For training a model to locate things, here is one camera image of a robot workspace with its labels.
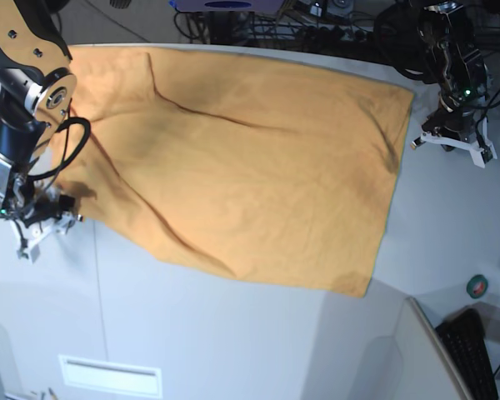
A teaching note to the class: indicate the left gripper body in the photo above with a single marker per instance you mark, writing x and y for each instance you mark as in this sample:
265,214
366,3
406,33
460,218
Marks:
467,124

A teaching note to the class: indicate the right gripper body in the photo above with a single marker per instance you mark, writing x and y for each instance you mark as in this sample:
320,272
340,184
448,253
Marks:
44,208

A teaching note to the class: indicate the orange yellow t-shirt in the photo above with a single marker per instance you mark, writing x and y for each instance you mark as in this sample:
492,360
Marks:
247,168

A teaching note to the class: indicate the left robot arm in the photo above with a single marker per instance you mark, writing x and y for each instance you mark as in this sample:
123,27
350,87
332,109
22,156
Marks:
433,42

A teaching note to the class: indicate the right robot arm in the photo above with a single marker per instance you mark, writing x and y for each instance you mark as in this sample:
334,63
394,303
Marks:
37,87

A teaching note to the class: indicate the green tape roll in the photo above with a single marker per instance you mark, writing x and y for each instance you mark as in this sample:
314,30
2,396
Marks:
477,286

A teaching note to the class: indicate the black power strip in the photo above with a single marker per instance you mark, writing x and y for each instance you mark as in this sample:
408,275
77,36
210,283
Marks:
331,35

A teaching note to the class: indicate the black keyboard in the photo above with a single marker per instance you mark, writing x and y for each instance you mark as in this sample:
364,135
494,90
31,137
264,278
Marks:
463,338

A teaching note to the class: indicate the white partition panel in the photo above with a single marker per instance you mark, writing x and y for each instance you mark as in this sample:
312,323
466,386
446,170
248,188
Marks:
428,371

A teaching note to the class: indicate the white cable tray slot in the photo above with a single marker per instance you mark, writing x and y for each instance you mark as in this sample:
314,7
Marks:
111,377

